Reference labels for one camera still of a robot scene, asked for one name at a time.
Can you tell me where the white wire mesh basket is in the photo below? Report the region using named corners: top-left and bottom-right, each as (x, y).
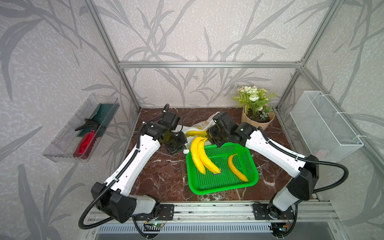
top-left (290, 91), bottom-right (364, 163)

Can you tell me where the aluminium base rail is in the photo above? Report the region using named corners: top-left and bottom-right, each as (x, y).
top-left (83, 199), bottom-right (348, 240)

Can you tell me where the orange-yellow single banana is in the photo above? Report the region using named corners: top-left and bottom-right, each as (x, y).
top-left (227, 153), bottom-right (250, 183)

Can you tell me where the dark green cloth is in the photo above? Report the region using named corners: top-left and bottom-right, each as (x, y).
top-left (77, 104), bottom-right (120, 138)

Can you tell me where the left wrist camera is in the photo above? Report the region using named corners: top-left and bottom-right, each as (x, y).
top-left (161, 112), bottom-right (180, 131)

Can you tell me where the artificial white flower plant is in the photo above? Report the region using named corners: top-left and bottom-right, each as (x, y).
top-left (232, 86), bottom-right (276, 122)

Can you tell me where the red black spray bottle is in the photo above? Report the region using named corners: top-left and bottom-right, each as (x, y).
top-left (73, 119), bottom-right (101, 160)

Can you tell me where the yellow banana bunch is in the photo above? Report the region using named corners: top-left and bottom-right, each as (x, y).
top-left (186, 131), bottom-right (208, 138)

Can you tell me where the clear plastic wall tray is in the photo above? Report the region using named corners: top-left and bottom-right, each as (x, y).
top-left (43, 94), bottom-right (120, 163)

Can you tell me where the white printed plastic bag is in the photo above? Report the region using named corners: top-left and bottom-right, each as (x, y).
top-left (182, 112), bottom-right (220, 155)

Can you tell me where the beige plastic flower pot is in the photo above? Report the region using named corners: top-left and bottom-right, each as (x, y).
top-left (242, 110), bottom-right (275, 130)

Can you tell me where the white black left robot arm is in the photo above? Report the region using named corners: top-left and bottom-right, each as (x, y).
top-left (91, 122), bottom-right (187, 225)

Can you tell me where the green plastic perforated basket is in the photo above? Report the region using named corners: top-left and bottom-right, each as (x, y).
top-left (186, 143), bottom-right (259, 195)

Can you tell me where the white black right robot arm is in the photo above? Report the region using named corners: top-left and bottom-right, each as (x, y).
top-left (207, 112), bottom-right (319, 216)

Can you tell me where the yellow banana pair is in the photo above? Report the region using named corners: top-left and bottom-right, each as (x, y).
top-left (190, 137), bottom-right (221, 175)

